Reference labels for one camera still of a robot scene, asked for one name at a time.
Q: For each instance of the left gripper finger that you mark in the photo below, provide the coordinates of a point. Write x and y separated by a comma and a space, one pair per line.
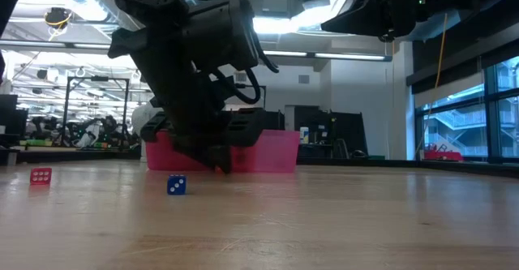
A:
211, 156

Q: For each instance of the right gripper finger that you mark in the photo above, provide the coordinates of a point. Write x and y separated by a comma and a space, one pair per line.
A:
357, 18

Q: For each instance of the small blue die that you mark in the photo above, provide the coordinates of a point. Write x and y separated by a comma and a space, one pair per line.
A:
176, 185

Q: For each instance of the translucent pink plastic bin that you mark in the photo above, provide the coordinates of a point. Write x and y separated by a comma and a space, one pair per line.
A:
280, 152

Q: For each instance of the small red die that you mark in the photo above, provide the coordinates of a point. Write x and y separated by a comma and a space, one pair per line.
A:
40, 176

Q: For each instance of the long linear ceiling light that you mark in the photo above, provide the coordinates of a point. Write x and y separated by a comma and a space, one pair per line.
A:
348, 56

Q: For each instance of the white cylindrical projector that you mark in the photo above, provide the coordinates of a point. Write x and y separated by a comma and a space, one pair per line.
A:
140, 118

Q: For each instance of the background robot arms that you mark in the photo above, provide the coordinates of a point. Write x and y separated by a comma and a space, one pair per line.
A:
93, 132

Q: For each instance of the white blue yellow carton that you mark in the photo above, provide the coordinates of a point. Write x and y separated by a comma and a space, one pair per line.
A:
304, 135

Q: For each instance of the black ceiling spotlight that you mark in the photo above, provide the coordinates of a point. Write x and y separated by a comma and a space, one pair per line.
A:
42, 74

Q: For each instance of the red object by window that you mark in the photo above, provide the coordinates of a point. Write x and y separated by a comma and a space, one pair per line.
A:
442, 155

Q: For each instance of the black monitor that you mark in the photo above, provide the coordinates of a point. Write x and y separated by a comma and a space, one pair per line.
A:
10, 112

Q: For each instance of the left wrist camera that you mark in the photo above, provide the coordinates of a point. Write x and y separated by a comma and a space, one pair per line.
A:
219, 31

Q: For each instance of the black gantry frame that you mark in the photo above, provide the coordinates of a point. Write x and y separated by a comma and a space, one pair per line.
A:
97, 78
264, 97

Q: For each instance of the grey wall vent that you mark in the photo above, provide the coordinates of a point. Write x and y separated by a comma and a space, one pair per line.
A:
304, 79

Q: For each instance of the large silver spiral duct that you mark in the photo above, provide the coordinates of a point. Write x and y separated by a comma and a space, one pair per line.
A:
93, 6

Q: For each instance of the dark-framed window wall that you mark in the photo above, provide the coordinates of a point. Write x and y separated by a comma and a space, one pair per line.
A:
458, 120

